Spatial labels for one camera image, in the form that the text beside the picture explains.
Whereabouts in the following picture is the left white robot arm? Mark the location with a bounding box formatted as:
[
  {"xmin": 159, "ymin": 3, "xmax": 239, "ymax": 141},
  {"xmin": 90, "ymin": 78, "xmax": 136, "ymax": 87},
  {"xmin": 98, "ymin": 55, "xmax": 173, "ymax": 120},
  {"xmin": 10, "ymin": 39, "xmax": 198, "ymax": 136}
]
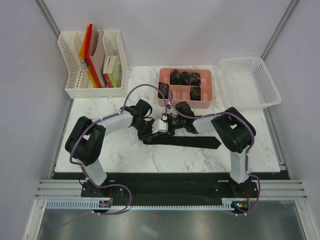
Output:
[{"xmin": 65, "ymin": 100, "xmax": 168, "ymax": 198}]

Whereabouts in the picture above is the rolled tie back left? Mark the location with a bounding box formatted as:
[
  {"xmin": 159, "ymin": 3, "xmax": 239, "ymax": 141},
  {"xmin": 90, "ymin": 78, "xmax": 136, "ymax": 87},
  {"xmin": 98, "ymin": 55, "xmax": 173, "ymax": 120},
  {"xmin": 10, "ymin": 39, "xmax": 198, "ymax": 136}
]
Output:
[{"xmin": 169, "ymin": 69, "xmax": 180, "ymax": 85}]

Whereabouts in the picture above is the rolled tie floral left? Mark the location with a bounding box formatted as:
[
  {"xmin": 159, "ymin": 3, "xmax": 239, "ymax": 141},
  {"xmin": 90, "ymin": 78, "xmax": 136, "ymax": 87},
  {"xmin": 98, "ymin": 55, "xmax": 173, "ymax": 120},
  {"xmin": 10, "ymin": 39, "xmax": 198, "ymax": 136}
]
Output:
[{"xmin": 158, "ymin": 82, "xmax": 169, "ymax": 99}]

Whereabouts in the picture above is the beige cardboard folder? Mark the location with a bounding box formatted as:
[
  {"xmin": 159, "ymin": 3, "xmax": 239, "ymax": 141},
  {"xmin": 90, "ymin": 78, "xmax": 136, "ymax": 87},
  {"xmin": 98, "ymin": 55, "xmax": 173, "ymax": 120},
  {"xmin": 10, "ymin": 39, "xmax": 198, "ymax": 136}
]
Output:
[{"xmin": 90, "ymin": 26, "xmax": 108, "ymax": 88}]

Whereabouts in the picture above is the long black necktie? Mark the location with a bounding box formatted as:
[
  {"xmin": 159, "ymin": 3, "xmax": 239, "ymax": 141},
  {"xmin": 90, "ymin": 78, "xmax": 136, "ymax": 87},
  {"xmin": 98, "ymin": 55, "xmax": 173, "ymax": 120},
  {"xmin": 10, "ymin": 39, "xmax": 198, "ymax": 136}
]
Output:
[{"xmin": 143, "ymin": 136, "xmax": 221, "ymax": 150}]

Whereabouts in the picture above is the rolled tie back middle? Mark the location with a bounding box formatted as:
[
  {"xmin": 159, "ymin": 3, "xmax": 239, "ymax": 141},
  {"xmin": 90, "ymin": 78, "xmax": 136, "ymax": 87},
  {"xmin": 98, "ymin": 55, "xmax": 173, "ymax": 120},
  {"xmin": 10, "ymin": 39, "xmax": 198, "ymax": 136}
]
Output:
[{"xmin": 179, "ymin": 71, "xmax": 190, "ymax": 86}]

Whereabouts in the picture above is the aluminium frame rail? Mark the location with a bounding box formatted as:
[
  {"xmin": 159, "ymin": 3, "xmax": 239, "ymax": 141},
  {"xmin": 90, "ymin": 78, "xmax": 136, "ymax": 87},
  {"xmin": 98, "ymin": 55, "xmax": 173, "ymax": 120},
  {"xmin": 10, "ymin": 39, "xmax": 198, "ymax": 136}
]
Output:
[{"xmin": 35, "ymin": 180, "xmax": 307, "ymax": 201}]

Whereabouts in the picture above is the white slotted cable duct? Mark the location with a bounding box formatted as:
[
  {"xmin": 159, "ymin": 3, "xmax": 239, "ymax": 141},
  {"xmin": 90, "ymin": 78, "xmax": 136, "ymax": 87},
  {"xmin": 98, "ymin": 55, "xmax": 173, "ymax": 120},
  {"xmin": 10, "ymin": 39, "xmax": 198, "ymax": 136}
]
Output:
[{"xmin": 45, "ymin": 199, "xmax": 248, "ymax": 211}]

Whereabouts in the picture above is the rolled tie back right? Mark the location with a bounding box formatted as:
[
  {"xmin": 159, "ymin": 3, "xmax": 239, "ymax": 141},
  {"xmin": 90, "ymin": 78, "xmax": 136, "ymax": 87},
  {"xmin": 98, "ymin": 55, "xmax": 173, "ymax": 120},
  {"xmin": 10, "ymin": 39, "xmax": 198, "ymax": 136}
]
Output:
[{"xmin": 190, "ymin": 72, "xmax": 201, "ymax": 86}]

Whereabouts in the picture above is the white plastic basket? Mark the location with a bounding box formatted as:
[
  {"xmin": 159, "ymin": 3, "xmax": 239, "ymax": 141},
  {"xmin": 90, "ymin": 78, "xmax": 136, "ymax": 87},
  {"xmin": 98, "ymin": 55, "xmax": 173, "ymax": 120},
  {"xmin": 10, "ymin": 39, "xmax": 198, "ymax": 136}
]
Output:
[{"xmin": 219, "ymin": 56, "xmax": 282, "ymax": 110}]

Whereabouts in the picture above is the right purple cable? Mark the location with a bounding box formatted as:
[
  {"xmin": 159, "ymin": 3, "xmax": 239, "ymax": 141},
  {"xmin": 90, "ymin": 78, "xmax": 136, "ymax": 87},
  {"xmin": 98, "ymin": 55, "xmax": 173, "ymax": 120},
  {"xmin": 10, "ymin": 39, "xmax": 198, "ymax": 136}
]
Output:
[{"xmin": 167, "ymin": 90, "xmax": 262, "ymax": 217}]

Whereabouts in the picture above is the cream desktop file organizer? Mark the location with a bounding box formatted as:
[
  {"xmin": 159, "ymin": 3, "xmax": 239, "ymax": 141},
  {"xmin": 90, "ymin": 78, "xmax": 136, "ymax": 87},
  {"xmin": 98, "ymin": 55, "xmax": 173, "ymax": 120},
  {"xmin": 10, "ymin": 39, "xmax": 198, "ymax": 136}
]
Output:
[{"xmin": 57, "ymin": 26, "xmax": 129, "ymax": 99}]

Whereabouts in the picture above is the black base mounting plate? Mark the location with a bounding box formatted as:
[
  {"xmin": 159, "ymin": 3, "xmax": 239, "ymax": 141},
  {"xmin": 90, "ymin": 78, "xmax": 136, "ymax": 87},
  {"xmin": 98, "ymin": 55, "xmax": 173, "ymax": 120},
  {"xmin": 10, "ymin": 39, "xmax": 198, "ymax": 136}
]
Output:
[{"xmin": 80, "ymin": 171, "xmax": 259, "ymax": 210}]

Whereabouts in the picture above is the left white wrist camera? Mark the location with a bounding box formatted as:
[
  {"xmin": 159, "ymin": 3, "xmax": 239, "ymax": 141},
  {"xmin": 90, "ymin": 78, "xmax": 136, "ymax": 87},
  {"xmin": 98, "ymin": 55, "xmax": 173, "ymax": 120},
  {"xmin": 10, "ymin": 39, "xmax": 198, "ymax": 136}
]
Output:
[{"xmin": 152, "ymin": 115, "xmax": 169, "ymax": 134}]

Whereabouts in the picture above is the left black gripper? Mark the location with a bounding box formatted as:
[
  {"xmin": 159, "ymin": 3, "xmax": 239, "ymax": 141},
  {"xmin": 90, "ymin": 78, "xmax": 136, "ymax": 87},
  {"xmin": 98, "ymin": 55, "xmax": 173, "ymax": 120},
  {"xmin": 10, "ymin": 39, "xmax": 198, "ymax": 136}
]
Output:
[{"xmin": 133, "ymin": 119, "xmax": 158, "ymax": 143}]

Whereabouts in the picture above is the rolled tie front right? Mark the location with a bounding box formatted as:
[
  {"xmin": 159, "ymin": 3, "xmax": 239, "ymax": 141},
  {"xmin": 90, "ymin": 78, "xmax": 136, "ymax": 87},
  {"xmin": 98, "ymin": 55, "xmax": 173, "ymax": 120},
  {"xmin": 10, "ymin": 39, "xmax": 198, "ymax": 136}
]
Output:
[{"xmin": 189, "ymin": 85, "xmax": 201, "ymax": 101}]

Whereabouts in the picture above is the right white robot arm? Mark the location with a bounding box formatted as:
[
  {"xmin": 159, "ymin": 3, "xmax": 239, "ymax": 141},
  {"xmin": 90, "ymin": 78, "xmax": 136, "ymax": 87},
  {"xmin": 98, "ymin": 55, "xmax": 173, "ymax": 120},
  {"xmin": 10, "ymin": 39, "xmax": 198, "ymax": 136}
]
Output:
[{"xmin": 152, "ymin": 101, "xmax": 260, "ymax": 197}]

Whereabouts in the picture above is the red orange folder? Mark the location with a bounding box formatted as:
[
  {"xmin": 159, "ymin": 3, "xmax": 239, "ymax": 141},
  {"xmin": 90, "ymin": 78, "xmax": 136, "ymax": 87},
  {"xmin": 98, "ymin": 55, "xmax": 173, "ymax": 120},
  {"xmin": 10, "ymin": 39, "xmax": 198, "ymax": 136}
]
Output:
[{"xmin": 78, "ymin": 23, "xmax": 102, "ymax": 88}]

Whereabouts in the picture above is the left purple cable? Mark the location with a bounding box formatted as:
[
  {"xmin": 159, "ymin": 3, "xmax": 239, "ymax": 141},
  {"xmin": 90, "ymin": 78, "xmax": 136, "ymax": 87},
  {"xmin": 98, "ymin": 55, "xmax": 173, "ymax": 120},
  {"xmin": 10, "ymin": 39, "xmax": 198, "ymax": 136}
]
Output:
[{"xmin": 46, "ymin": 84, "xmax": 169, "ymax": 228}]

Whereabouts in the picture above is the green book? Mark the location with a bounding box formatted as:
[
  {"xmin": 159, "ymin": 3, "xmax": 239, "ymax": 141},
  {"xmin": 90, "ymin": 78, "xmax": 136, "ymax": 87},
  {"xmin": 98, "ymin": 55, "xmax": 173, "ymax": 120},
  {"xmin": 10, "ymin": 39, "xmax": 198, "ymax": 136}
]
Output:
[{"xmin": 107, "ymin": 55, "xmax": 123, "ymax": 88}]

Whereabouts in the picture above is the pink compartment tray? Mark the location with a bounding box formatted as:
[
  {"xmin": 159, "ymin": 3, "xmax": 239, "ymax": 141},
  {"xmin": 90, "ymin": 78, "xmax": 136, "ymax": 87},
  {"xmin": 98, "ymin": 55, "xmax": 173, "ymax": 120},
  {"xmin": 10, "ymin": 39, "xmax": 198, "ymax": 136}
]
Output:
[{"xmin": 156, "ymin": 67, "xmax": 214, "ymax": 109}]

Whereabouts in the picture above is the purple cable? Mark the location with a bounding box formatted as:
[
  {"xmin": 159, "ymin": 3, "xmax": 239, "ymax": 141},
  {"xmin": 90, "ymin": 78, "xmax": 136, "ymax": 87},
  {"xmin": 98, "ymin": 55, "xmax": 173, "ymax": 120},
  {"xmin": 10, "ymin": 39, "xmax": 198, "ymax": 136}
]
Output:
[
  {"xmin": 167, "ymin": 90, "xmax": 262, "ymax": 217},
  {"xmin": 46, "ymin": 84, "xmax": 169, "ymax": 228}
]

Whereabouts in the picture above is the rolled tie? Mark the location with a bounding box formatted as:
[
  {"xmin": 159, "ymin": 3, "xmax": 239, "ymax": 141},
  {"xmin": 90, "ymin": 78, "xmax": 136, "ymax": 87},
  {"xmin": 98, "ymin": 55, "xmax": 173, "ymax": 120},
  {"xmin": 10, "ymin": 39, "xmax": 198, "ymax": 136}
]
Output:
[
  {"xmin": 189, "ymin": 85, "xmax": 201, "ymax": 101},
  {"xmin": 190, "ymin": 72, "xmax": 201, "ymax": 86},
  {"xmin": 179, "ymin": 71, "xmax": 190, "ymax": 86},
  {"xmin": 169, "ymin": 69, "xmax": 180, "ymax": 85}
]

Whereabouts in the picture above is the cream paperback book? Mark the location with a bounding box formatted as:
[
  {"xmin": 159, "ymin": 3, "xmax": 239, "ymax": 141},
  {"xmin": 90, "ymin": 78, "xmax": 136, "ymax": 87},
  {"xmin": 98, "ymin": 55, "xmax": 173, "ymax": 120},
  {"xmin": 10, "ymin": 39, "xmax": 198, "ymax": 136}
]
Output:
[{"xmin": 103, "ymin": 55, "xmax": 118, "ymax": 74}]

